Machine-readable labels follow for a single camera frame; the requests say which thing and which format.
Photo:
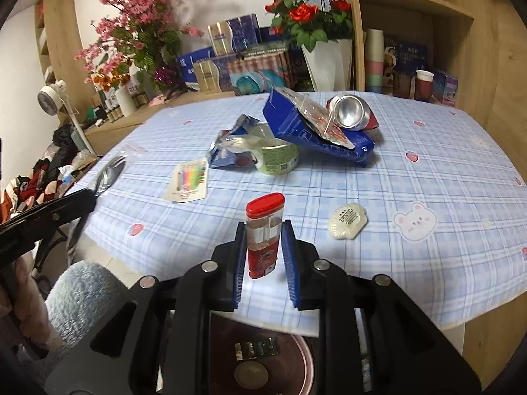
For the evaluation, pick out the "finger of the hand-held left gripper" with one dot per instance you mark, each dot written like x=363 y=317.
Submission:
x=61 y=212

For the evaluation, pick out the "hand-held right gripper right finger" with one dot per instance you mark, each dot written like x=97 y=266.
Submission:
x=290 y=263

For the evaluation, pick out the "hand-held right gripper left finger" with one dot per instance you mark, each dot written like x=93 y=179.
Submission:
x=238 y=263

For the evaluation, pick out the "red-capped clear bottle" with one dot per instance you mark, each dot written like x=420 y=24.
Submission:
x=264 y=214

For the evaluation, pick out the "clear plastic wrapper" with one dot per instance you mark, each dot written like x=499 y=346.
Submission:
x=111 y=171

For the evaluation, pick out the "dark red trash bin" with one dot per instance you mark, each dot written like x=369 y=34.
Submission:
x=296 y=362

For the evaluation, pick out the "blue foil bag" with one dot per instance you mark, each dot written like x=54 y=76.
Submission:
x=230 y=148

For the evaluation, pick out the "crushed red soda can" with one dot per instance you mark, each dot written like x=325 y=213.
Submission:
x=350 y=111

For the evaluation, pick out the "pile of clothes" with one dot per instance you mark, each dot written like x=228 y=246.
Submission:
x=45 y=168

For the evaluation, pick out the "white shell-shaped packet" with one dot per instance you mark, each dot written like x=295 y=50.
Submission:
x=347 y=222

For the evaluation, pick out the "grey fluffy rug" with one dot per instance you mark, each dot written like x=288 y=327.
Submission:
x=82 y=296

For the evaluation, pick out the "card of coloured candles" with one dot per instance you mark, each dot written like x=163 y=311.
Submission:
x=187 y=181

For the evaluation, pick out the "person's pale pink clothing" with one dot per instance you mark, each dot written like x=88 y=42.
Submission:
x=24 y=304

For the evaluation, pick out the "green paper cup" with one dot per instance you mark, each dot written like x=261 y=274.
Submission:
x=278 y=158

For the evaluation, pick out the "wooden sideboard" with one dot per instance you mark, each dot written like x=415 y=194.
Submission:
x=123 y=125

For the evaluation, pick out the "white desk fan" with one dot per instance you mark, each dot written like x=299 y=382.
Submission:
x=51 y=98

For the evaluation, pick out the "small white vase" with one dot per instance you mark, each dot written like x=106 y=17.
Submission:
x=124 y=101

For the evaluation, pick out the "blue plaid tablecloth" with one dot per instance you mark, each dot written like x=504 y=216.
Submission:
x=391 y=181

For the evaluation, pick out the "blue carton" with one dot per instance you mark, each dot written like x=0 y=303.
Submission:
x=288 y=125

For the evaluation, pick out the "orange flower bunch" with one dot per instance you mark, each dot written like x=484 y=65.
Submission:
x=109 y=79

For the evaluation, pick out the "clear blister pack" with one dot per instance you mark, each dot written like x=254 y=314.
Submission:
x=315 y=115

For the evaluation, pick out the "purple flower bunch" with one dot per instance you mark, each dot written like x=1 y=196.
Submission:
x=164 y=75

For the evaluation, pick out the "pink striped box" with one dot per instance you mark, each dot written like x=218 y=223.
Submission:
x=259 y=70

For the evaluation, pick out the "blue gift box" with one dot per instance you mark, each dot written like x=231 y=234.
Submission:
x=193 y=61

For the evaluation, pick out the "white square vase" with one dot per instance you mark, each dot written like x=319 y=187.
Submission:
x=325 y=66

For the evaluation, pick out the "pink blossom bouquet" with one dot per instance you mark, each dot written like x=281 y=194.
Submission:
x=144 y=28

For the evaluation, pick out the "stack of pastel cups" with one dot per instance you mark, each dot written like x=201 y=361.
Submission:
x=374 y=61

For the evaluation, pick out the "red paper cup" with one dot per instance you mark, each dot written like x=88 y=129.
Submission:
x=424 y=86

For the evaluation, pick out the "blue box with bottle picture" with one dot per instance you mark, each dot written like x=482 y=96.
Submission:
x=238 y=33

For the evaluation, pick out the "small blue printed box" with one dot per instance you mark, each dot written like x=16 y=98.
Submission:
x=446 y=88

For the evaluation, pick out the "dark blue box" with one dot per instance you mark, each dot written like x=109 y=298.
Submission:
x=407 y=53

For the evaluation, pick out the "red rose bouquet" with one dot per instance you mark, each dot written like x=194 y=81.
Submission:
x=306 y=12

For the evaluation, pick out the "wooden shelf unit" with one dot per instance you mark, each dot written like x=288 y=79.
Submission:
x=473 y=49

